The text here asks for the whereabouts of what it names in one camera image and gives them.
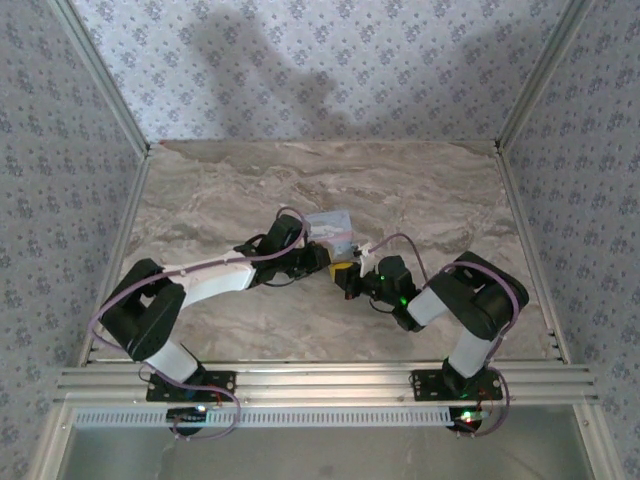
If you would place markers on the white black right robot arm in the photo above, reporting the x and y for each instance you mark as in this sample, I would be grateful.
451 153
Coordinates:
465 310

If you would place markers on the clear plastic bag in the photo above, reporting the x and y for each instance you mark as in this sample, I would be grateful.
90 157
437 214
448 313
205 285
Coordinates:
330 227

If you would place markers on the aluminium frame corner post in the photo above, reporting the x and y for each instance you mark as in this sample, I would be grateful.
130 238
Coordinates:
102 75
545 70

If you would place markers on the aluminium table side rail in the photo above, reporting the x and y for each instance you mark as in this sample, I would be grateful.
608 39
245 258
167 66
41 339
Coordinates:
117 255
532 255

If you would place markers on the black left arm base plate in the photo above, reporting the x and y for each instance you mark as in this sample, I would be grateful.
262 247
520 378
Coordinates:
220 385

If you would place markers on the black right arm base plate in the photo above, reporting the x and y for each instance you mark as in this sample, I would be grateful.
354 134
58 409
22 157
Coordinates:
425 385

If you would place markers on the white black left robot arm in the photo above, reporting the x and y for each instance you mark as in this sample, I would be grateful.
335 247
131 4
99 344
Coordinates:
165 305

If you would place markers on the aluminium mounting rail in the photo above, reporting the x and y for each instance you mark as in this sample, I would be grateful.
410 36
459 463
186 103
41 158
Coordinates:
320 382

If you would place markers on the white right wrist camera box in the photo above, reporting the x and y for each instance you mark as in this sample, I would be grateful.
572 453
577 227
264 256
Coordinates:
365 251

